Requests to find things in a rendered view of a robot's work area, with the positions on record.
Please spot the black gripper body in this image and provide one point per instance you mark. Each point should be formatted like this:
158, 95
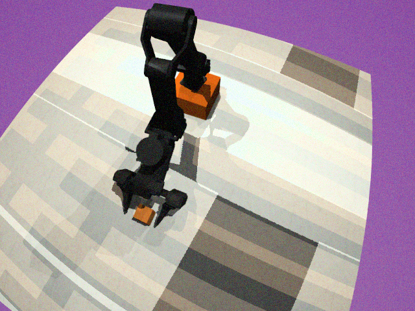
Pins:
174, 198

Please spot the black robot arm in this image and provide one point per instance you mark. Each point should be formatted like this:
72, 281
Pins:
176, 25

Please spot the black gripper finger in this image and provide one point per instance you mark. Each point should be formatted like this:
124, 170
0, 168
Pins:
127, 195
164, 210

